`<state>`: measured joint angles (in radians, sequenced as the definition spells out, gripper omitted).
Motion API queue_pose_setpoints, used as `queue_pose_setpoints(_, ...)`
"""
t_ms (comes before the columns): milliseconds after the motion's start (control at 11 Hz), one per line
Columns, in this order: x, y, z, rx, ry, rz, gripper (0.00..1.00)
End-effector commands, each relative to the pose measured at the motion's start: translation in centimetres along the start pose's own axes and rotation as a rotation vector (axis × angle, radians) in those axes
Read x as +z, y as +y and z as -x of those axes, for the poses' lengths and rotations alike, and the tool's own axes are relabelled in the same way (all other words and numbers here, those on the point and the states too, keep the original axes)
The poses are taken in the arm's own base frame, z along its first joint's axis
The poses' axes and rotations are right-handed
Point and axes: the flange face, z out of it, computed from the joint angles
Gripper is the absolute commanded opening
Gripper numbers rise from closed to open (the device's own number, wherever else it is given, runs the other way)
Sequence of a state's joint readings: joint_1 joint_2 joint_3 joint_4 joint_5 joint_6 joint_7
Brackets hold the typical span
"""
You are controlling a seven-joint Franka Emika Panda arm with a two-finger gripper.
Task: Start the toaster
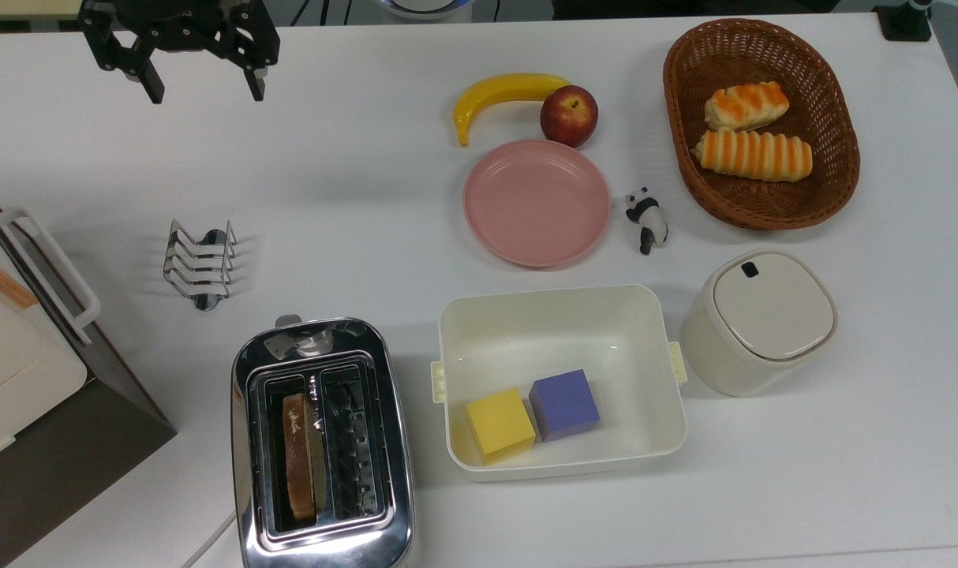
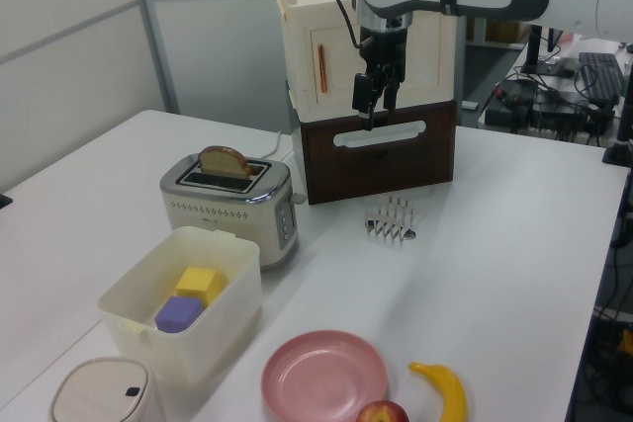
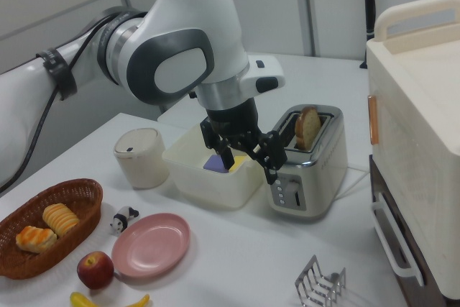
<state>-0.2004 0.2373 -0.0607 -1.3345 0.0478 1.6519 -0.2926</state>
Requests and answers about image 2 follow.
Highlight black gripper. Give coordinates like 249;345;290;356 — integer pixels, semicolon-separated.
351;25;409;131

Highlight cream and chrome toaster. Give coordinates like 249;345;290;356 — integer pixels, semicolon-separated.
158;151;307;273

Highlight dark brown drawer cabinet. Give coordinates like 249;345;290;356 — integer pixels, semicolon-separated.
299;95;457;207

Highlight cream plastic cabinet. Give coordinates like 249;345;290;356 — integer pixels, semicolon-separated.
274;0;464;123

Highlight silver metal toast rack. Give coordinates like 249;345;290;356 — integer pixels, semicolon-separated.
363;194;418;242

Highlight black monitor stand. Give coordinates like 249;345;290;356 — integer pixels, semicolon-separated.
520;24;583;79

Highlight toast bread slice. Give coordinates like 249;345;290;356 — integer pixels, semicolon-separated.
197;144;251;181

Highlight black computer keyboard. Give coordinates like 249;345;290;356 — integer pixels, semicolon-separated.
577;50;627;103

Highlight yellow block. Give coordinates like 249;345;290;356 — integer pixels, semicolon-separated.
173;266;229;306

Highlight pink plate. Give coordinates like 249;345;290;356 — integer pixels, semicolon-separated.
260;329;391;422

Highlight purple block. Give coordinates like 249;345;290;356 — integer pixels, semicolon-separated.
153;295;205;335

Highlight yellow banana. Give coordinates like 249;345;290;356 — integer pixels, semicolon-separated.
407;361;468;422

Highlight white plastic storage container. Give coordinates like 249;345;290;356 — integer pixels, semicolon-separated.
97;224;263;384

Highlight red apple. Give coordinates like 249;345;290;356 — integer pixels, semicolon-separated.
354;399;410;422

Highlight small cream trash can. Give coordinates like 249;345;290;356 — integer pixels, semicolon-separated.
46;356;167;422

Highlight white toaster power cord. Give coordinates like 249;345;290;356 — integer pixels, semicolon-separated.
255;129;304;162

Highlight black equipment with cables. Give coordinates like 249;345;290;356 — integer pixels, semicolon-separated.
483;76;619;142

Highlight black stand post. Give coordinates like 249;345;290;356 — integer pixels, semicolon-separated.
600;90;633;167

